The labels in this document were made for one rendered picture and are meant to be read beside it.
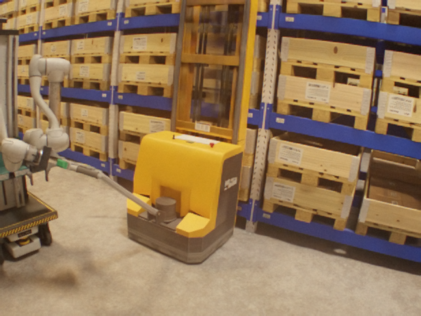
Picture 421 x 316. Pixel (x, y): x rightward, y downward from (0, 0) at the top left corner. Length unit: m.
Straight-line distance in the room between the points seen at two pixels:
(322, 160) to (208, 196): 0.99
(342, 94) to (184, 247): 1.76
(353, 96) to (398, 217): 1.10
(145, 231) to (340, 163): 1.71
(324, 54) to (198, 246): 1.84
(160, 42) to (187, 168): 1.47
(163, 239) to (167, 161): 0.64
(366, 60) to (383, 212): 1.27
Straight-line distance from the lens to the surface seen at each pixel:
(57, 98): 2.50
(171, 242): 2.57
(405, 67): 2.67
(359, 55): 2.67
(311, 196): 2.82
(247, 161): 2.94
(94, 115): 4.20
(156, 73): 3.41
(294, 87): 2.74
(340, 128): 2.69
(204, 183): 2.45
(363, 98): 2.64
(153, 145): 2.75
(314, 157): 2.72
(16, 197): 2.86
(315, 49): 2.72
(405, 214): 2.84
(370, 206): 2.80
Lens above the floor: 1.49
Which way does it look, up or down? 15 degrees down
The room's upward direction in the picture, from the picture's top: 5 degrees clockwise
